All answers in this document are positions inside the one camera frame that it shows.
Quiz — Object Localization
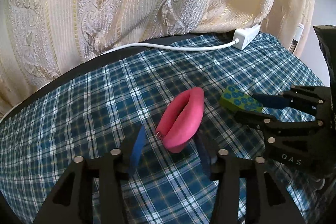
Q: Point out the white device behind curtain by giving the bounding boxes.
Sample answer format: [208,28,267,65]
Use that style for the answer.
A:
[289,23,304,53]

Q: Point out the white power strip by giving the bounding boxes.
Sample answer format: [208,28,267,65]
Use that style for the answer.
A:
[233,24,261,50]

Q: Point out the small pink foam roller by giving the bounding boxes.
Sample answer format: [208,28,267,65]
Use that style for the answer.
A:
[155,87,205,153]

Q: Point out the blue plaid bedsheet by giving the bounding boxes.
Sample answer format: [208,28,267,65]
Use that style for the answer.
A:
[1,33,322,223]

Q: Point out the cream patterned curtain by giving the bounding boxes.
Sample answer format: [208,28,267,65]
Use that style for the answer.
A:
[1,0,315,115]

